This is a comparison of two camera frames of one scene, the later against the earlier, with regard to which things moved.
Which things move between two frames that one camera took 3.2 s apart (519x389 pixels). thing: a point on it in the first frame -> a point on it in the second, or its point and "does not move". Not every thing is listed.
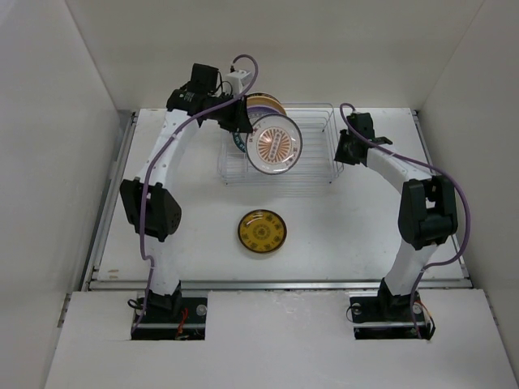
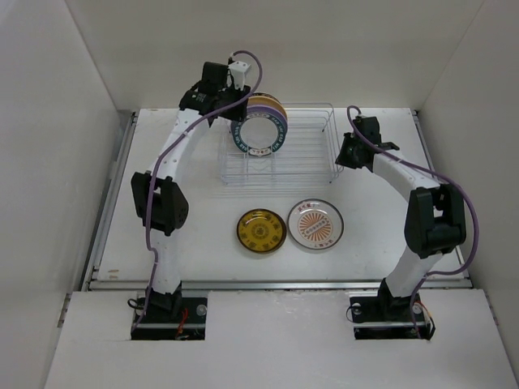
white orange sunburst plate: [275, 145] -> [315, 224]
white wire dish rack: [320, 160] does not move
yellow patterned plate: [262, 230] does not move
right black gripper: [340, 156] does not move
